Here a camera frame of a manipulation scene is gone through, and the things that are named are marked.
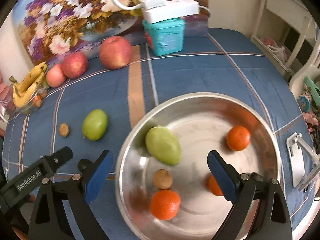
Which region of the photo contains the floral painting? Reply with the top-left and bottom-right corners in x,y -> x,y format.
12,0 -> 209,67

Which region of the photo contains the blue plaid tablecloth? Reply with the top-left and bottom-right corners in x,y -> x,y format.
0,27 -> 315,240

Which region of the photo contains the bunch of yellow bananas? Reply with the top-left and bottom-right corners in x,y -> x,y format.
9,61 -> 48,108

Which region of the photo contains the teal plastic box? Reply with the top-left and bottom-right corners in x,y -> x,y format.
142,17 -> 185,57

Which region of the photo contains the glass bowl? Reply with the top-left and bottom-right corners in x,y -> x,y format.
15,80 -> 49,115

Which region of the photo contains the small brown kiwi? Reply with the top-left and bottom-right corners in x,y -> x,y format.
153,169 -> 173,190
59,123 -> 70,137

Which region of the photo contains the white plastic bag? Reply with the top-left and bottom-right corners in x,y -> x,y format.
260,37 -> 288,65

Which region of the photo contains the purple transparent box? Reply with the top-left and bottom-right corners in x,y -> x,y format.
184,14 -> 209,37

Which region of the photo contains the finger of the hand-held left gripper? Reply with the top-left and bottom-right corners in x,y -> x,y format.
40,147 -> 73,173

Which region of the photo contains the medium red apple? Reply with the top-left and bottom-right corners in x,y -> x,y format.
62,52 -> 88,79

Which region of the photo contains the pink bouquet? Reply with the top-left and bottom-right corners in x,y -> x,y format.
0,70 -> 15,130

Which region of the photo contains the round steel plate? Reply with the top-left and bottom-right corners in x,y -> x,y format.
115,92 -> 282,240

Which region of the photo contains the large red apple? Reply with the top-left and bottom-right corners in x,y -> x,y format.
99,36 -> 132,70

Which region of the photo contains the pile of colourful clutter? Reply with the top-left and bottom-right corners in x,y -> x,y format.
302,80 -> 320,133

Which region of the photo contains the pale pink apple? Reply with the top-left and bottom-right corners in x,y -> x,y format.
46,64 -> 67,88

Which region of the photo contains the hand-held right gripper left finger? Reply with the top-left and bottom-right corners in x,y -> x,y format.
29,150 -> 114,240

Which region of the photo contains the green jujube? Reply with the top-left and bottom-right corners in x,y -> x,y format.
82,109 -> 108,141
145,126 -> 182,166

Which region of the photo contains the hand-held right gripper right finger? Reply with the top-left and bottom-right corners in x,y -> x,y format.
207,150 -> 292,240

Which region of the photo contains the orange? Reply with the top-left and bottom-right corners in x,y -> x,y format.
226,126 -> 251,152
206,174 -> 224,197
150,189 -> 181,221

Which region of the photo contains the white plug adapter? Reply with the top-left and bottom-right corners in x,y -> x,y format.
141,0 -> 168,9

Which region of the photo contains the round patterned tin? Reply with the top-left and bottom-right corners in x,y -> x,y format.
297,91 -> 313,112

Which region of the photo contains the white power strip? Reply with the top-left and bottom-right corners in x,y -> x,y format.
142,0 -> 200,23

